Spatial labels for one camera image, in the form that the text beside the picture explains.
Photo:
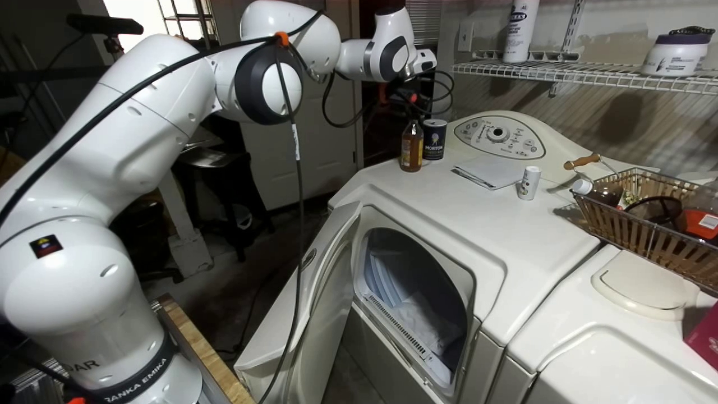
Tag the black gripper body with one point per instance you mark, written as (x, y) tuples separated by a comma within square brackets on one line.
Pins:
[(407, 90)]

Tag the amber juice bottle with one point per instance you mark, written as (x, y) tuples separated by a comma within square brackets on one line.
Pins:
[(411, 150)]

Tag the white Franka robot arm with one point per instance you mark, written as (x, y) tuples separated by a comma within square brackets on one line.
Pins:
[(112, 127)]

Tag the oval machine control panel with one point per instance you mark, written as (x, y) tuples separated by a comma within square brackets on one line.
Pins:
[(496, 136)]

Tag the white detergent bottle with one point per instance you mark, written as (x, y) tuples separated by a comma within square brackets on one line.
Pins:
[(518, 31)]

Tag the small white bottle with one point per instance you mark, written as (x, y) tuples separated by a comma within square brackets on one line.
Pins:
[(527, 182)]

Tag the white laundry machine with window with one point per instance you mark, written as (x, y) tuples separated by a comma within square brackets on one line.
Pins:
[(485, 238)]

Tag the clear bottle with white cap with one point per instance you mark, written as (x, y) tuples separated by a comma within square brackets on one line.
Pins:
[(582, 188)]

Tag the white laundry machine door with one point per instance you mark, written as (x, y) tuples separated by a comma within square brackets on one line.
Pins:
[(298, 316)]

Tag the white machine with lid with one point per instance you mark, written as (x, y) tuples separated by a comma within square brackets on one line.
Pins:
[(614, 351)]

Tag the dark cylindrical can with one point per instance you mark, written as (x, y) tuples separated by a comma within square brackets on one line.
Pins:
[(433, 140)]

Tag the white cabinet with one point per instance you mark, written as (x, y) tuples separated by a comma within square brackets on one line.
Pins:
[(328, 164)]

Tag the white paper booklet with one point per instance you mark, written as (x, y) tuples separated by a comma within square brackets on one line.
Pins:
[(494, 173)]

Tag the black metal stand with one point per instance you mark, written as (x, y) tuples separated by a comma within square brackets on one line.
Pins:
[(226, 172)]

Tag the brown wicker basket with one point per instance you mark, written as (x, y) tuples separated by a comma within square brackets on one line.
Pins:
[(635, 232)]

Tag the white tub with dark lid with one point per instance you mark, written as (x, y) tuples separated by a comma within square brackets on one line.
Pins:
[(677, 54)]

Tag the bright window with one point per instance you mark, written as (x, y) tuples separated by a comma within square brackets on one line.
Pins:
[(136, 14)]

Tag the orange red packet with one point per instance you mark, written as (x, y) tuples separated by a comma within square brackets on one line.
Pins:
[(703, 224)]

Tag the wooden board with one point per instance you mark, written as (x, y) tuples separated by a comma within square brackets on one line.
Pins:
[(199, 351)]

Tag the dark red box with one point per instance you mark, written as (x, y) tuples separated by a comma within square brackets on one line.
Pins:
[(705, 338)]

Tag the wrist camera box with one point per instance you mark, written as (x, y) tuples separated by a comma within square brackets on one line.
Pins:
[(422, 62)]

